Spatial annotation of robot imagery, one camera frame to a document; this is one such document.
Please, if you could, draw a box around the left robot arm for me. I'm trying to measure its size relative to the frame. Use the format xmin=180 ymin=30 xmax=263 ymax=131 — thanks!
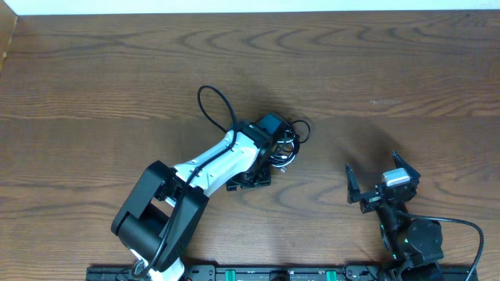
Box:
xmin=111 ymin=113 xmax=289 ymax=280

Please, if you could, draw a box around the right camera cable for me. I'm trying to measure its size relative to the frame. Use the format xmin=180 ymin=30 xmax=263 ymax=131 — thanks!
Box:
xmin=394 ymin=208 xmax=485 ymax=281

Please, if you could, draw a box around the black cable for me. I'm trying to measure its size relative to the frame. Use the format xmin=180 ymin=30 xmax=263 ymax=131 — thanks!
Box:
xmin=269 ymin=119 xmax=312 ymax=171

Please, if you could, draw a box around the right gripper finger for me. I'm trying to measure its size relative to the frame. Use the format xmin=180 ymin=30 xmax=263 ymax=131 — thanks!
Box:
xmin=345 ymin=163 xmax=361 ymax=203
xmin=392 ymin=151 xmax=420 ymax=180

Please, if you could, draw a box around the white cable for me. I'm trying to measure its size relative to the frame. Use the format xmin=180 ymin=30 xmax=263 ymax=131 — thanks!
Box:
xmin=273 ymin=132 xmax=297 ymax=173

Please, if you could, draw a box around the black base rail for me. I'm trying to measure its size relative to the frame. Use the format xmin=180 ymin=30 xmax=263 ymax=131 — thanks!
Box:
xmin=85 ymin=264 xmax=480 ymax=281

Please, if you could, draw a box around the left camera cable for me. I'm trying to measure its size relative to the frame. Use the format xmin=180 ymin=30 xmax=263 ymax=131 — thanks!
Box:
xmin=130 ymin=84 xmax=239 ymax=279

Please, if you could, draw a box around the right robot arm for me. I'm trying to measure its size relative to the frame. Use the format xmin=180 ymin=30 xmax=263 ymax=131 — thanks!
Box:
xmin=345 ymin=151 xmax=444 ymax=280

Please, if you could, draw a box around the camera cable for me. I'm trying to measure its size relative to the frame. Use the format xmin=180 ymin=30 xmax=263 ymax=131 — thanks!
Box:
xmin=394 ymin=208 xmax=485 ymax=281
xmin=130 ymin=84 xmax=239 ymax=279

